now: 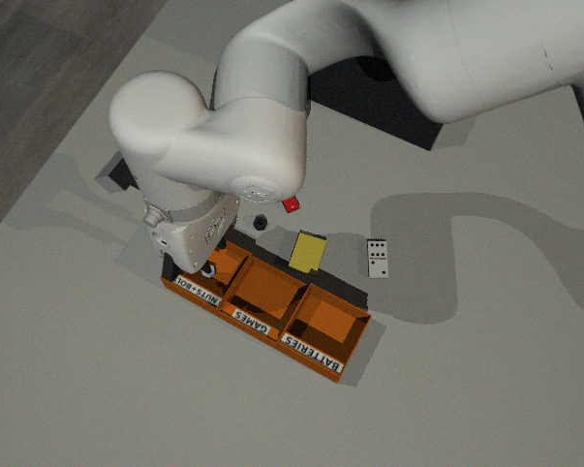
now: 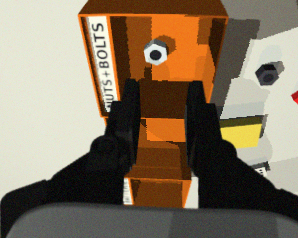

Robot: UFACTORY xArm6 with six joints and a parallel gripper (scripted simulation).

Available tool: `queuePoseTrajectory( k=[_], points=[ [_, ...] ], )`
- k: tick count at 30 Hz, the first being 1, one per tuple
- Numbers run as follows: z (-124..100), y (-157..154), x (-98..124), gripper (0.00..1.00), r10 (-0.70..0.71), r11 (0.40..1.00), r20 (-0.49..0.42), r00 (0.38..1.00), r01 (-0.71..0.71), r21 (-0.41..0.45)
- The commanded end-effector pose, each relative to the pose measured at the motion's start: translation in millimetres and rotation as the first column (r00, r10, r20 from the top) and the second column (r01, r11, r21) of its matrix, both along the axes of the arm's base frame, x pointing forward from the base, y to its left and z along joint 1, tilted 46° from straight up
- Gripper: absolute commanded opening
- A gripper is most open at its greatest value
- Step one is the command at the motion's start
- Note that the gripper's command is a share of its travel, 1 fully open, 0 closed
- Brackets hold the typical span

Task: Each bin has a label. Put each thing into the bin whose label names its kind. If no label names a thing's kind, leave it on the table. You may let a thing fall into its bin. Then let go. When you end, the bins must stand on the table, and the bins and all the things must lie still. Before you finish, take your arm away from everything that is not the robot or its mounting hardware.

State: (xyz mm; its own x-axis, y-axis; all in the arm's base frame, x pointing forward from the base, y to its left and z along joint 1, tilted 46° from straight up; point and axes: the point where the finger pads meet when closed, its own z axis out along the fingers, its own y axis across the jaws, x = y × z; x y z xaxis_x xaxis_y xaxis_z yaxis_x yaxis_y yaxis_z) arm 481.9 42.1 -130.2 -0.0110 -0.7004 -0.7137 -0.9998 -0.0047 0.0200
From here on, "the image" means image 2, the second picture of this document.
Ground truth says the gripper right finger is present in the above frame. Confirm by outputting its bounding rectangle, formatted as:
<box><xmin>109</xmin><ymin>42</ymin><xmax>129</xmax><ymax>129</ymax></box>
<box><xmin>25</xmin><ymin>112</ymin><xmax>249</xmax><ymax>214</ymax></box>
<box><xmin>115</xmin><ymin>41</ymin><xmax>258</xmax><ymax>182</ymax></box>
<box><xmin>184</xmin><ymin>80</ymin><xmax>298</xmax><ymax>222</ymax></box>

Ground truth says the white domino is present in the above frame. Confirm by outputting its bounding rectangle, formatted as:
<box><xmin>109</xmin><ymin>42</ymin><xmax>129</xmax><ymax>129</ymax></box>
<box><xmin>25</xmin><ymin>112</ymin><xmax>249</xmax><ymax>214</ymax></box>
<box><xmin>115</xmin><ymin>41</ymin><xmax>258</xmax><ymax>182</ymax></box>
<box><xmin>251</xmin><ymin>163</ymin><xmax>267</xmax><ymax>176</ymax></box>

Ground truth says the orange bin with nuts and bolts label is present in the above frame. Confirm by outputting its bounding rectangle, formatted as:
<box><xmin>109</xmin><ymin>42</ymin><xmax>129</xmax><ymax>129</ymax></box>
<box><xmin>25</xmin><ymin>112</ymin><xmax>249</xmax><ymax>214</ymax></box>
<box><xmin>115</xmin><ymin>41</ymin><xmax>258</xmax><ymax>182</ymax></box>
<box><xmin>77</xmin><ymin>0</ymin><xmax>229</xmax><ymax>208</ymax></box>

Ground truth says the black hexagonal nut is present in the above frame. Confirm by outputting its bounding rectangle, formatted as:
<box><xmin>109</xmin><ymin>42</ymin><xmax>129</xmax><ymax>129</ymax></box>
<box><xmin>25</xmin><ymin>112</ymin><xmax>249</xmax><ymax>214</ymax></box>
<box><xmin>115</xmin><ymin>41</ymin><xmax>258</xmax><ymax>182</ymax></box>
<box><xmin>255</xmin><ymin>64</ymin><xmax>279</xmax><ymax>86</ymax></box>

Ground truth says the grey hex nut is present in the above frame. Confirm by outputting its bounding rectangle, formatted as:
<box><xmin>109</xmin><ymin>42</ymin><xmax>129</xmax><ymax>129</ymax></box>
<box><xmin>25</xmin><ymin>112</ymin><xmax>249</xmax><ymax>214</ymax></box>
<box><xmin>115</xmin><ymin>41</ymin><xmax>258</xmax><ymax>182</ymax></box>
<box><xmin>144</xmin><ymin>38</ymin><xmax>167</xmax><ymax>66</ymax></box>

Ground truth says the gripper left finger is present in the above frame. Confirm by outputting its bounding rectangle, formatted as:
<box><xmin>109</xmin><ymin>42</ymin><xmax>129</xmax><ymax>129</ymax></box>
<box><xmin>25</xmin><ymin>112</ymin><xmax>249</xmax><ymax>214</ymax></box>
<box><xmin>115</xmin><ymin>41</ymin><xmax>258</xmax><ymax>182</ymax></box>
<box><xmin>0</xmin><ymin>79</ymin><xmax>141</xmax><ymax>238</ymax></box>

